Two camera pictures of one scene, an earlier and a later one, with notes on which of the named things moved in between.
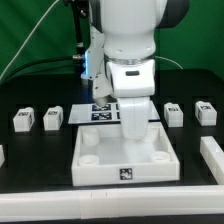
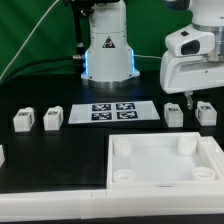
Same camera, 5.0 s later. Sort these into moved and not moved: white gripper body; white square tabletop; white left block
Moved: white gripper body; white square tabletop
Not moved: white left block
